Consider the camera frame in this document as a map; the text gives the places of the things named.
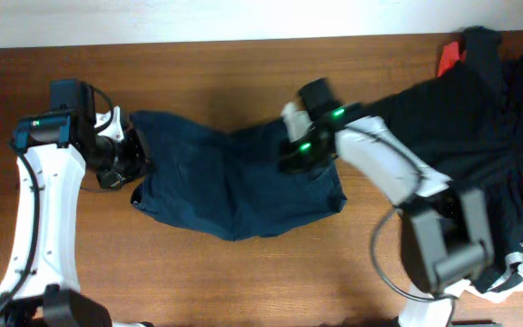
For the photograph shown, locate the navy blue shorts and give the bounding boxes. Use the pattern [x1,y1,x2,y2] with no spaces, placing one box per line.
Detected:
[131,111,347,241]

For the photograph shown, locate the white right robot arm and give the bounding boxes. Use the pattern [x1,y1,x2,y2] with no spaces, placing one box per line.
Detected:
[280,78,494,326]

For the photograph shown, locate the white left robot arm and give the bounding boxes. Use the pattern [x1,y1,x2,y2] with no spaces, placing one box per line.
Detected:
[0,79,152,327]

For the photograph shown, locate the red cloth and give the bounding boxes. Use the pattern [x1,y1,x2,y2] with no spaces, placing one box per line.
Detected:
[437,41,467,77]

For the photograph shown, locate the dark green garment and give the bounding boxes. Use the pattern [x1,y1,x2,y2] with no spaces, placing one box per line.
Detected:
[365,27,523,292]

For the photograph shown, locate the white grey garment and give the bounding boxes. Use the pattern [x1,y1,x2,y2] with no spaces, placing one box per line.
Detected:
[465,253,523,303]

